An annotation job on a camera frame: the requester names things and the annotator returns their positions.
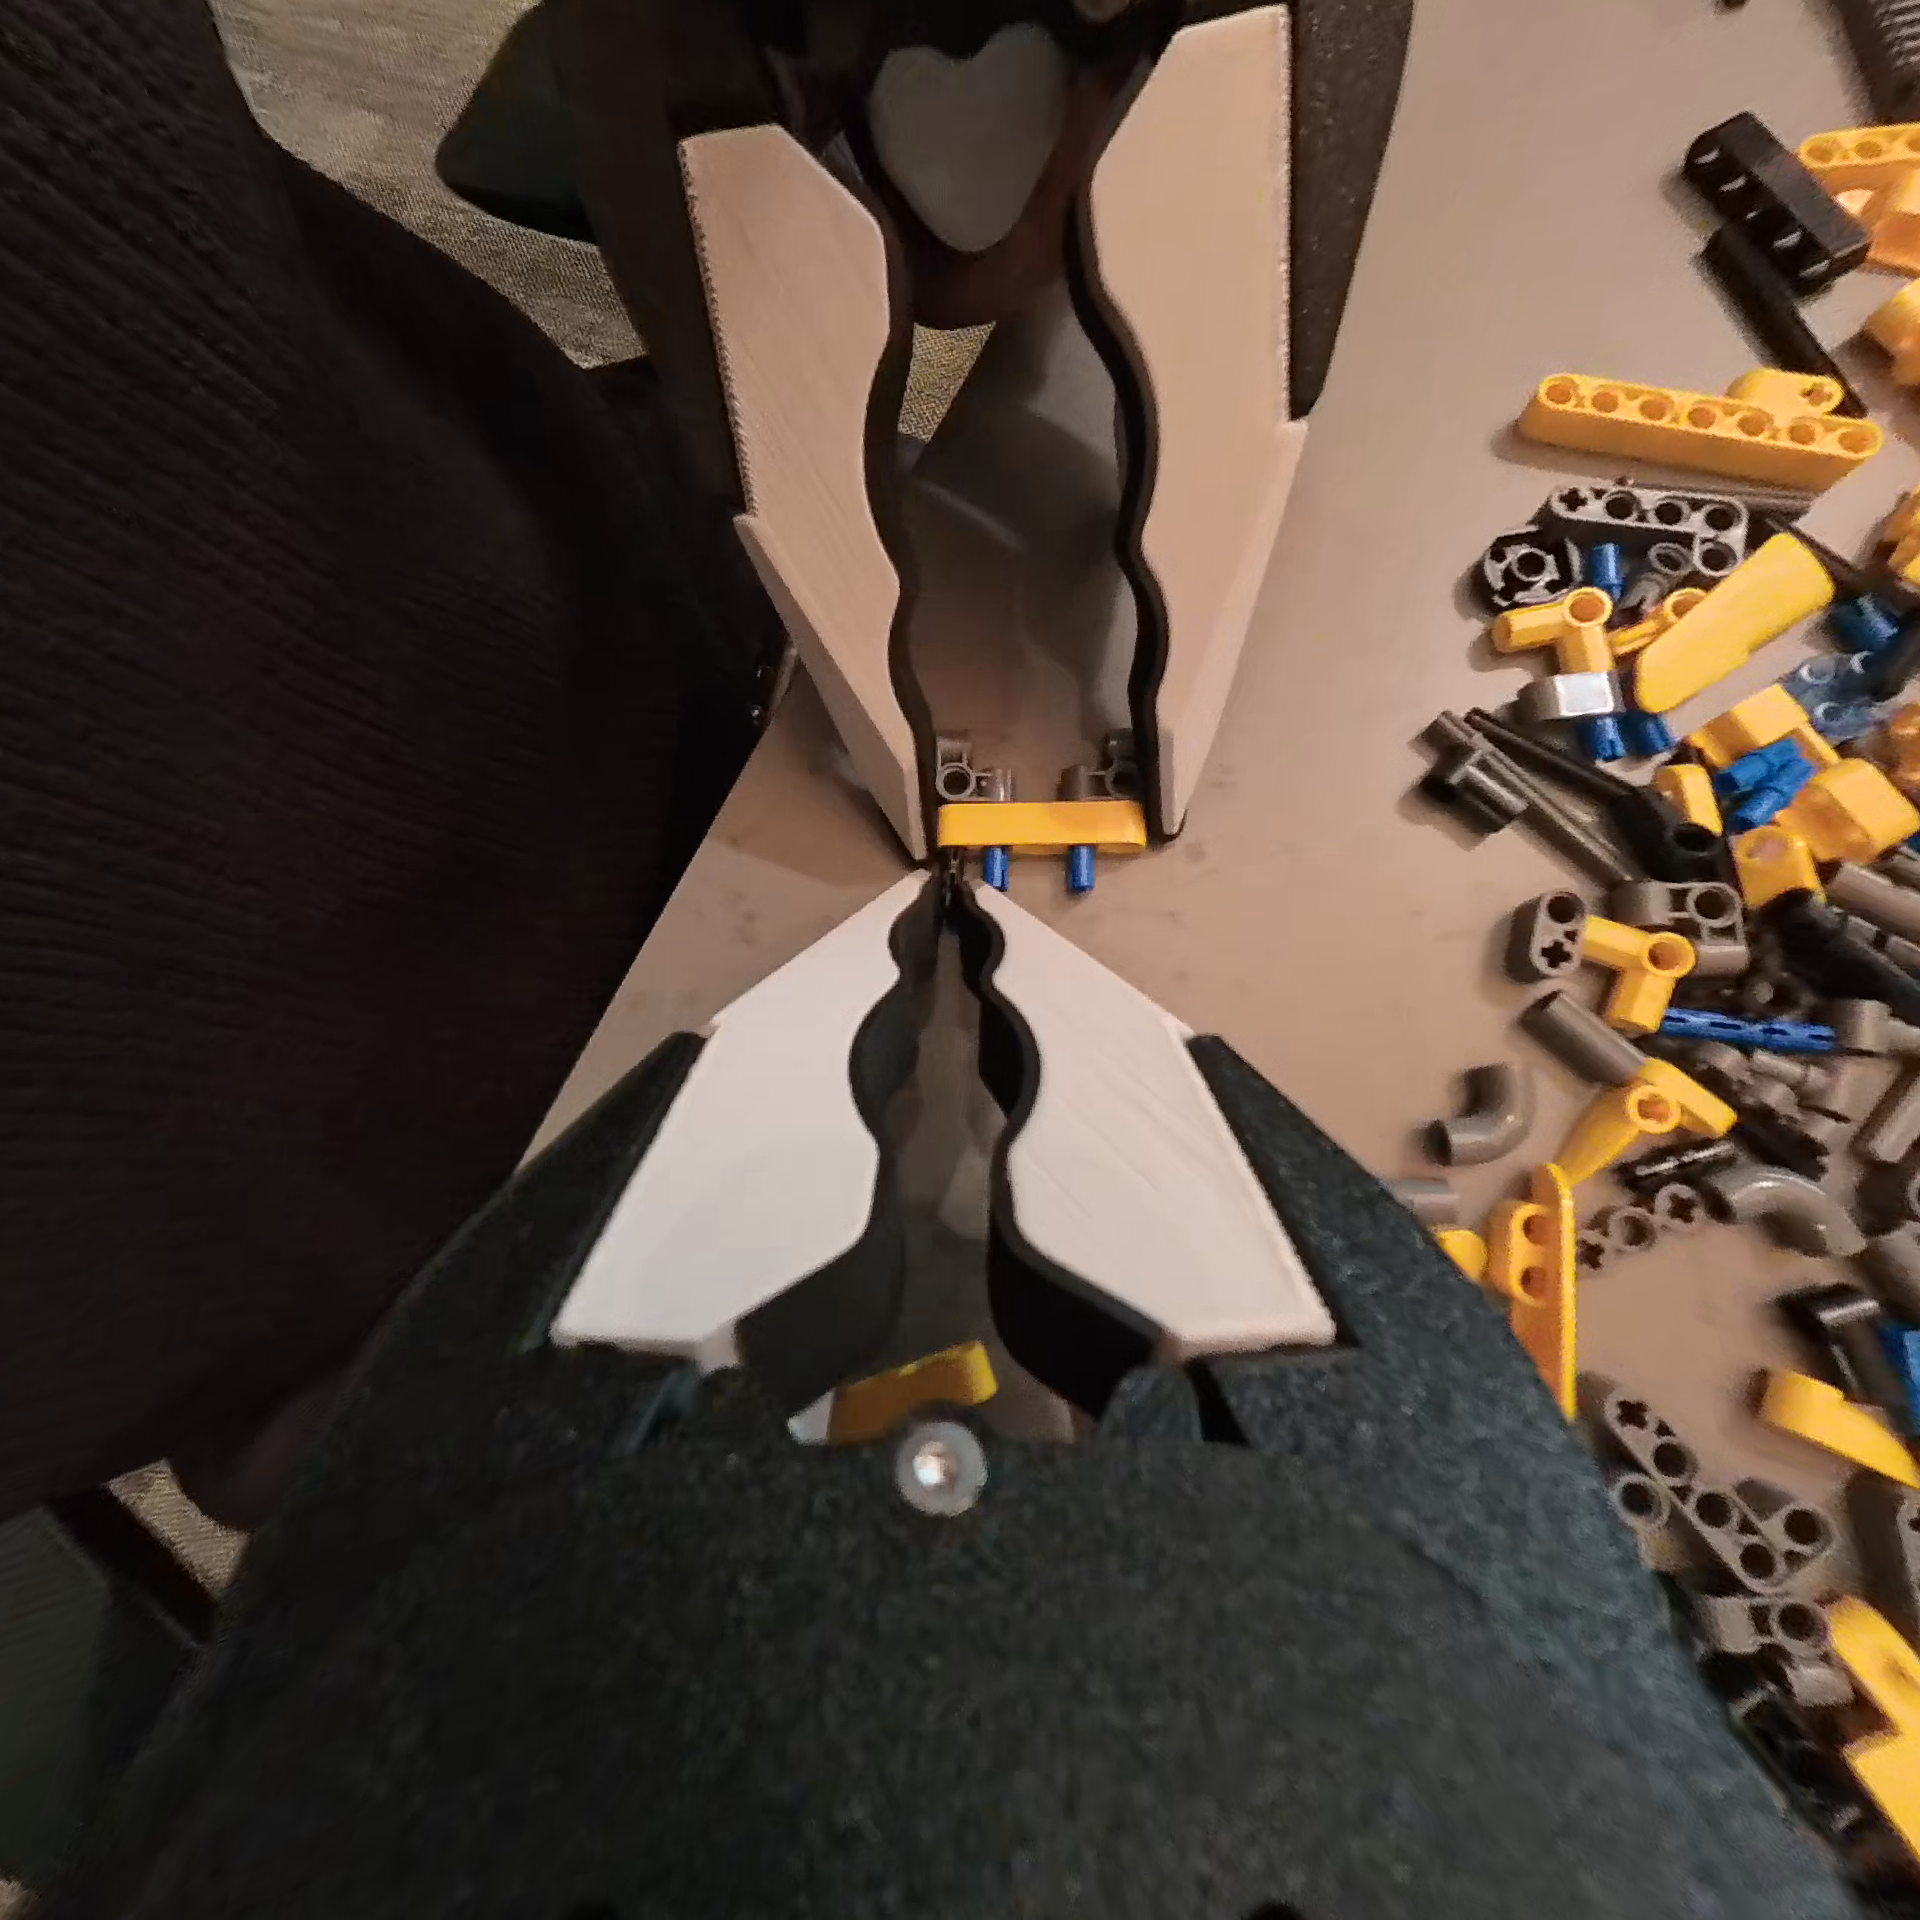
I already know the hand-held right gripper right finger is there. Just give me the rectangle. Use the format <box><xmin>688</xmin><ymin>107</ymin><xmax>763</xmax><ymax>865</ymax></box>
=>
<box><xmin>960</xmin><ymin>882</ymin><xmax>1340</xmax><ymax>1419</ymax></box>

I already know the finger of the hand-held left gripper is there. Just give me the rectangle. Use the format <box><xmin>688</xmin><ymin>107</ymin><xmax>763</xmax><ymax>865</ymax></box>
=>
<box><xmin>679</xmin><ymin>119</ymin><xmax>940</xmax><ymax>865</ymax></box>
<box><xmin>1079</xmin><ymin>5</ymin><xmax>1313</xmax><ymax>843</ymax></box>

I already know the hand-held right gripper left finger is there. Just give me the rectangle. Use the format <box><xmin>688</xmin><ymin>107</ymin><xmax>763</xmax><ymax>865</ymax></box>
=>
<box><xmin>553</xmin><ymin>868</ymin><xmax>940</xmax><ymax>1404</ymax></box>

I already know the yellow beam with blue pins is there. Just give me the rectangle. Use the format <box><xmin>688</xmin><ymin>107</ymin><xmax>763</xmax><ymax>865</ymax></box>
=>
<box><xmin>928</xmin><ymin>729</ymin><xmax>1155</xmax><ymax>897</ymax></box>

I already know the person's left hand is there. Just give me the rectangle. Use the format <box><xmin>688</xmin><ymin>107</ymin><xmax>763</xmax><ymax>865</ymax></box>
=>
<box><xmin>899</xmin><ymin>91</ymin><xmax>1118</xmax><ymax>330</ymax></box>

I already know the black chair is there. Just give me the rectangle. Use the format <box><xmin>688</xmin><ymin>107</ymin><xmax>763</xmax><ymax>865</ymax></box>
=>
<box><xmin>435</xmin><ymin>0</ymin><xmax>645</xmax><ymax>250</ymax></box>

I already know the pile of toy building parts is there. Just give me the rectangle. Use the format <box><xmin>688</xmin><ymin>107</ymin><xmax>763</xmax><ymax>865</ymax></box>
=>
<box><xmin>1387</xmin><ymin>0</ymin><xmax>1920</xmax><ymax>1890</ymax></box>

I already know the person's dark knit clothing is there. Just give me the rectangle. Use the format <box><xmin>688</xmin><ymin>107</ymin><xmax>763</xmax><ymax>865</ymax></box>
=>
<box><xmin>0</xmin><ymin>0</ymin><xmax>796</xmax><ymax>1532</ymax></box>

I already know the yellow curved panel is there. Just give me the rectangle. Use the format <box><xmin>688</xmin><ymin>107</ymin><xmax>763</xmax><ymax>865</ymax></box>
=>
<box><xmin>1823</xmin><ymin>1596</ymin><xmax>1920</xmax><ymax>1854</ymax></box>

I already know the yellow frame assembly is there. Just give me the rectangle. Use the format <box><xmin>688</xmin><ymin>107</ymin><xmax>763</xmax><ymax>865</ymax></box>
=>
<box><xmin>825</xmin><ymin>1337</ymin><xmax>1000</xmax><ymax>1445</ymax></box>

